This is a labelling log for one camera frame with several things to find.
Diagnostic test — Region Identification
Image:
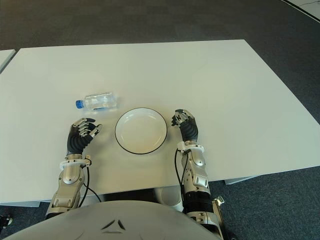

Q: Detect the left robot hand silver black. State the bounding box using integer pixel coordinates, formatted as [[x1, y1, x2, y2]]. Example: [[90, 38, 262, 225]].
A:
[[66, 117, 103, 157]]

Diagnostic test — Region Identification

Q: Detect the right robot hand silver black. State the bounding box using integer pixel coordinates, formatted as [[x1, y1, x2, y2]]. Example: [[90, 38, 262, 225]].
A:
[[171, 108, 200, 143]]

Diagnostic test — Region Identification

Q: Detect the clear water bottle blue cap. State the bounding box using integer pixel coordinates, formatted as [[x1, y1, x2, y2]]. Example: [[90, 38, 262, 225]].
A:
[[75, 91, 119, 111]]

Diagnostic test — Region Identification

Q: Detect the white plate black rim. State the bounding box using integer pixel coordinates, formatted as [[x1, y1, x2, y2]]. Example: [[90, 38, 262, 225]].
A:
[[114, 107, 168, 155]]

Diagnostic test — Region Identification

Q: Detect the white cylindrical base part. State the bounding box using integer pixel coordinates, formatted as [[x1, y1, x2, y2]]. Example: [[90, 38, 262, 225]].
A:
[[154, 187, 185, 212]]

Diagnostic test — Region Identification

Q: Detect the white table foot bar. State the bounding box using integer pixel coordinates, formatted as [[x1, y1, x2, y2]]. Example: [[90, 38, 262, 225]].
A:
[[224, 174, 260, 186]]

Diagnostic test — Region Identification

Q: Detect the grey robot torso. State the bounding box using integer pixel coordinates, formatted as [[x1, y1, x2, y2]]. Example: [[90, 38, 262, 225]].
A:
[[3, 199, 226, 240]]

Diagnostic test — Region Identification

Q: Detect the black metal clamp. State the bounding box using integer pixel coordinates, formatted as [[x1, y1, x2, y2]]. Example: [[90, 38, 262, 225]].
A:
[[0, 214, 13, 230]]

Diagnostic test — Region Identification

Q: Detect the neighbouring white table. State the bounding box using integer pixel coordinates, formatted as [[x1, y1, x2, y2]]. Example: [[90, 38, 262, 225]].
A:
[[0, 49, 17, 73]]

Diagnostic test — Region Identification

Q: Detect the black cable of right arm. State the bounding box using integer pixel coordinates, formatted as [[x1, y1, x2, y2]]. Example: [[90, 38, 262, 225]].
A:
[[174, 149, 185, 188]]

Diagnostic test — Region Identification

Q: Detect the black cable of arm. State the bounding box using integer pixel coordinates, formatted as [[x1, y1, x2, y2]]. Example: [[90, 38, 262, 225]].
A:
[[79, 164, 102, 203], [174, 149, 185, 188]]

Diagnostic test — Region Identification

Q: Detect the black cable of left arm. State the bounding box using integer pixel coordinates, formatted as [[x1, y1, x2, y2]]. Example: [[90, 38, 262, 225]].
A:
[[79, 164, 102, 203]]

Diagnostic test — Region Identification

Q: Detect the metal bracket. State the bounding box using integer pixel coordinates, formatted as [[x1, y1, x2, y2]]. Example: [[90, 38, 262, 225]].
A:
[[211, 195, 226, 226]]

